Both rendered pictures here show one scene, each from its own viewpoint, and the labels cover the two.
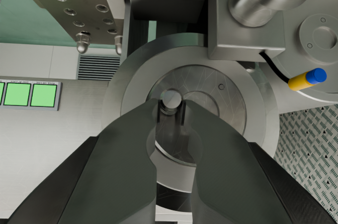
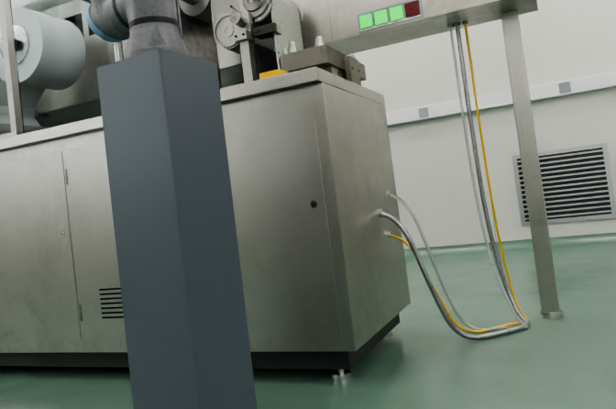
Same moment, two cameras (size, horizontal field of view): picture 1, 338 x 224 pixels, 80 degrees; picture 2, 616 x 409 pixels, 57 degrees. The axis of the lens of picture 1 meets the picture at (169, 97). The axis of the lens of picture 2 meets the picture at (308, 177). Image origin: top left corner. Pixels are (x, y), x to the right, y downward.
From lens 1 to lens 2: 1.94 m
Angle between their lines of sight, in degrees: 25
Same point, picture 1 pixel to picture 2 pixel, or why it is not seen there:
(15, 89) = (382, 19)
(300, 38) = (233, 27)
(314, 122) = not seen: hidden behind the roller
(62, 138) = not seen: outside the picture
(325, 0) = (227, 42)
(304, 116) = not seen: hidden behind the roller
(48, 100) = (362, 18)
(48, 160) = not seen: outside the picture
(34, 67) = not seen: outside the picture
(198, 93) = (251, 4)
